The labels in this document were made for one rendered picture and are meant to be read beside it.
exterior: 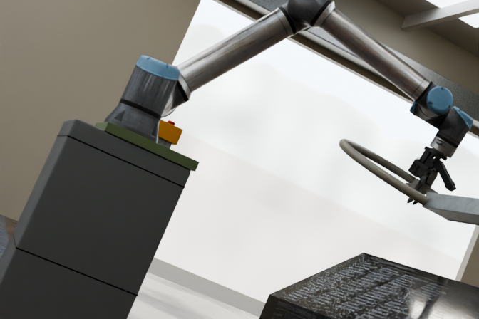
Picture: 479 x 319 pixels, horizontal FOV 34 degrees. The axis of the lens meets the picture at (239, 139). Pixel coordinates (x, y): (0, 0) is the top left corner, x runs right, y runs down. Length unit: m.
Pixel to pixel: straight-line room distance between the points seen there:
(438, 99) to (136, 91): 1.01
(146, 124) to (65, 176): 0.34
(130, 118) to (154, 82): 0.14
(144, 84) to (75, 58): 6.02
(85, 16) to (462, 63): 4.66
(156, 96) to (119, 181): 0.33
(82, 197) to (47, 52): 6.20
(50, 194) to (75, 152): 0.14
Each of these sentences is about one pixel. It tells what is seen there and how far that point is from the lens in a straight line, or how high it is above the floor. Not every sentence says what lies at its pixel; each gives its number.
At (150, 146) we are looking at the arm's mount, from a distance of 2.47.
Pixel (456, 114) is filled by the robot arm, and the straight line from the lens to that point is 2.89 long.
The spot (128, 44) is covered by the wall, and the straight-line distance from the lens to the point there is 8.70.
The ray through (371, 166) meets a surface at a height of 1.08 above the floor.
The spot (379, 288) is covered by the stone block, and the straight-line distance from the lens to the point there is 2.22.
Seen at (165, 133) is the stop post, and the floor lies 1.03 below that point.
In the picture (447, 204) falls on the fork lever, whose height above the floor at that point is 1.05.
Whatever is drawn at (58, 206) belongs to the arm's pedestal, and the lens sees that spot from 2.44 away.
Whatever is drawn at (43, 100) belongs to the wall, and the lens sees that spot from 8.55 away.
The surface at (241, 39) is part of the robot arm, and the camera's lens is 2.83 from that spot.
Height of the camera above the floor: 0.70
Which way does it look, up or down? 7 degrees up
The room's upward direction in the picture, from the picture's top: 23 degrees clockwise
